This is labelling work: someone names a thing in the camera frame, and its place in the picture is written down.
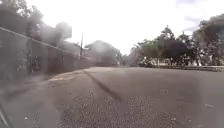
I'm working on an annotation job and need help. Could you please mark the utility pole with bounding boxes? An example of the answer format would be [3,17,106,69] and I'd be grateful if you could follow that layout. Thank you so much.
[79,32,84,61]

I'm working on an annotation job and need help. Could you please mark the grey asphalt road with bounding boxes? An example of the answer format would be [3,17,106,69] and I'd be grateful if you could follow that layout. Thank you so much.
[0,66,224,128]

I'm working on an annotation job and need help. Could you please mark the wire mesh fence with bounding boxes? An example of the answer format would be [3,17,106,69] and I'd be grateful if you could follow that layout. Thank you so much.
[0,26,96,81]

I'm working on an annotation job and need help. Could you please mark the row of trees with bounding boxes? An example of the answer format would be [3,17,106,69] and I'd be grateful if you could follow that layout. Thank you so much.
[128,13,224,68]

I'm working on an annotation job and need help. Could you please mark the trees behind fence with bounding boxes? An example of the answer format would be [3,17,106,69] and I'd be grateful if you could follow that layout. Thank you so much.
[0,0,73,48]

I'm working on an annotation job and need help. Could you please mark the building with pitched roof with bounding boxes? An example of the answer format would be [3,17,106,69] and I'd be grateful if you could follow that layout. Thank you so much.
[83,39,123,67]

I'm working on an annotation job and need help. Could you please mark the low kerb wall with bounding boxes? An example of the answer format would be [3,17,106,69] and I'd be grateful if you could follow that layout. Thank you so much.
[156,64,224,73]

